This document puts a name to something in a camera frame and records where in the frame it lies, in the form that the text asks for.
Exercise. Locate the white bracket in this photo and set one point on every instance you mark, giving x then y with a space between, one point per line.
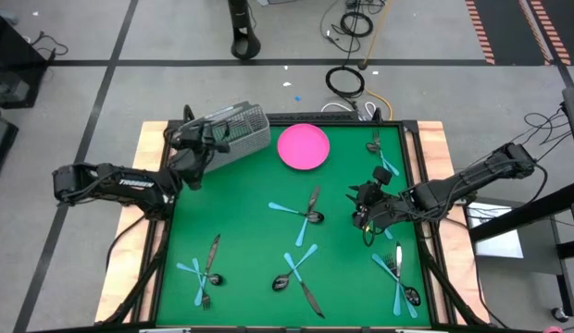
414 331
164 330

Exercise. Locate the black striped-edge floor mat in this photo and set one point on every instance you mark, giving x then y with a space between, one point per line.
504 28
565 14

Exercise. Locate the black equipment box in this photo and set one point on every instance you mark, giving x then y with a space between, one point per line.
2 139

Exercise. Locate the black table frame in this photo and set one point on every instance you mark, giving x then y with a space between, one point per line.
310 116

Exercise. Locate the black desk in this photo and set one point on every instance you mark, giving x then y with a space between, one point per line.
14 60

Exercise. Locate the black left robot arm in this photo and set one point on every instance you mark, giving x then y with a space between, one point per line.
129 183

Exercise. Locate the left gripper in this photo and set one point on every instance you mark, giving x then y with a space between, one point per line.
192 141

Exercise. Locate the pink plate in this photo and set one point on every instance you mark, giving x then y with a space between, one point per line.
303 146

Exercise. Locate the green table mat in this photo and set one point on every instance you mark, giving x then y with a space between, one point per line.
250 185

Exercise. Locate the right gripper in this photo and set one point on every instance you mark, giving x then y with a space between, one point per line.
375 203

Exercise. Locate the black side stand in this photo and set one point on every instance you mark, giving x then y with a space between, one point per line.
523 216

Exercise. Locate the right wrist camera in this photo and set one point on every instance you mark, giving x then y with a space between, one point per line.
382 176

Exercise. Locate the white panel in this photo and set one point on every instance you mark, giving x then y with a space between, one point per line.
500 244

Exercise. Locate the pink object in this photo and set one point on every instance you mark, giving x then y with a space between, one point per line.
552 330

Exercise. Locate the black floor stand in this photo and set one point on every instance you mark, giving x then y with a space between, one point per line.
244 46

